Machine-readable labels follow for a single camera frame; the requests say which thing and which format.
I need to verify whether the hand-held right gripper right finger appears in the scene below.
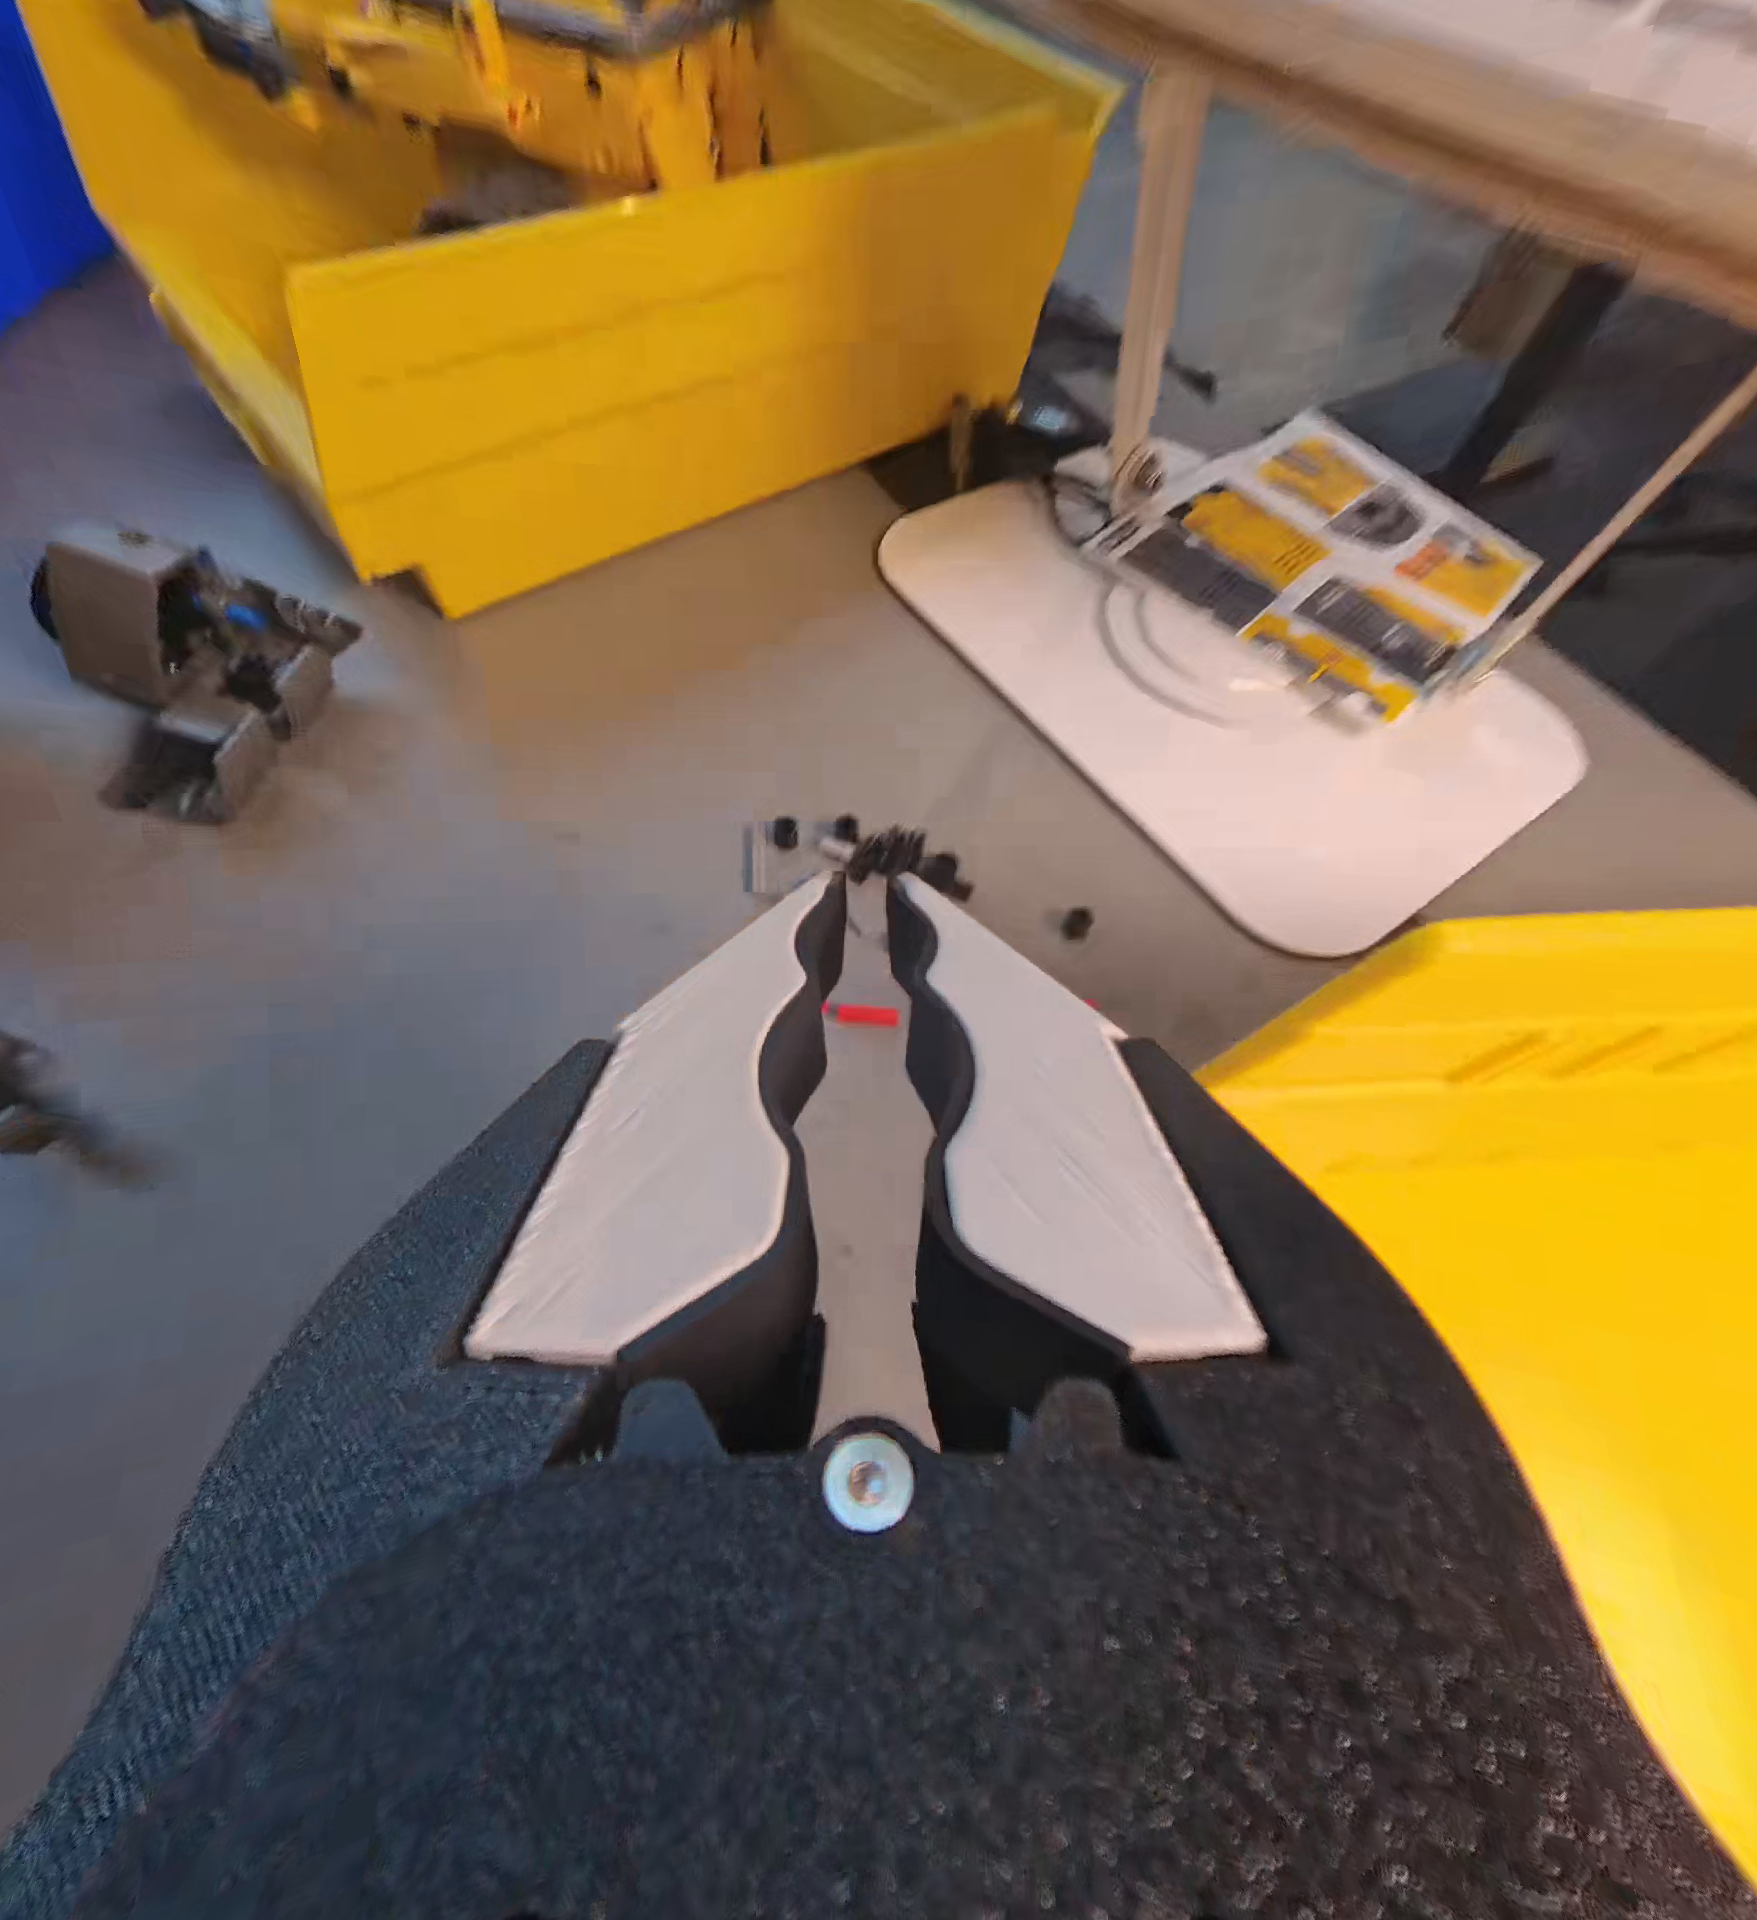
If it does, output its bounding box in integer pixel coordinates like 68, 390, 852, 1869
890, 873, 1271, 1454

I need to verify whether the yellow toy bulldozer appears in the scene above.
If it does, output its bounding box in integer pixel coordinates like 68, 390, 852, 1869
144, 0, 775, 241

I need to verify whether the sticker sheet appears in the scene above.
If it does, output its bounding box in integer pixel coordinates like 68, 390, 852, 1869
1079, 407, 1542, 736

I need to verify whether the small black blue-pin assembly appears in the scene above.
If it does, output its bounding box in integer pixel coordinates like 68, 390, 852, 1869
0, 1102, 158, 1189

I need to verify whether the white book stand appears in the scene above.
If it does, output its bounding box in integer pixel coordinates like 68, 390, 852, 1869
877, 0, 1757, 961

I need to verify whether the pile of small toy pieces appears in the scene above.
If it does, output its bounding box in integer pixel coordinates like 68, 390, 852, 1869
743, 813, 1105, 1037

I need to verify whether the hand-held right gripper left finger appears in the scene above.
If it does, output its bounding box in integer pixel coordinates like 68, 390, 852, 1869
461, 873, 837, 1454

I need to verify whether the wide yellow bin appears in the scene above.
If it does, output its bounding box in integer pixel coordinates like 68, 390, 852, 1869
1201, 899, 1757, 1920

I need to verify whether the grey desk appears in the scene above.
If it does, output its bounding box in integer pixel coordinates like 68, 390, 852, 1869
0, 254, 1757, 1920

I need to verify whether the grey toy cab assembly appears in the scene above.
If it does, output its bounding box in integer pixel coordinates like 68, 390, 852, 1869
30, 522, 364, 826

